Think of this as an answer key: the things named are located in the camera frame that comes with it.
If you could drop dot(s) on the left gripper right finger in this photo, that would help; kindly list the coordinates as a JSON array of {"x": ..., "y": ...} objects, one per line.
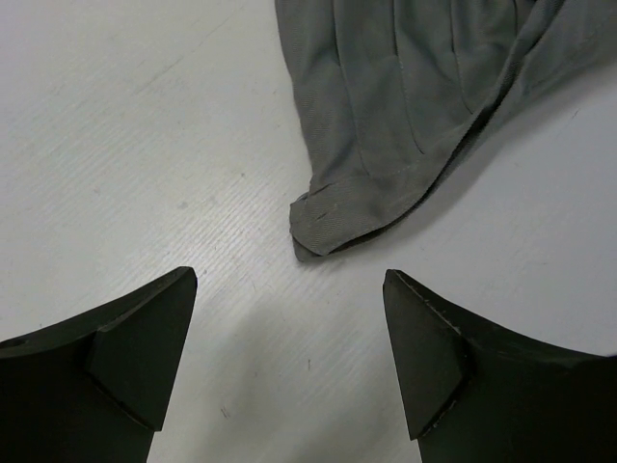
[{"x": 474, "y": 391}]

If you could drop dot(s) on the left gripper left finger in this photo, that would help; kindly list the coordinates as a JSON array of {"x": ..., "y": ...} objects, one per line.
[{"x": 97, "y": 386}]

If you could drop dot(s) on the grey pleated skirt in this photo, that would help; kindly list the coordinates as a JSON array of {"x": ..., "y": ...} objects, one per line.
[{"x": 391, "y": 94}]

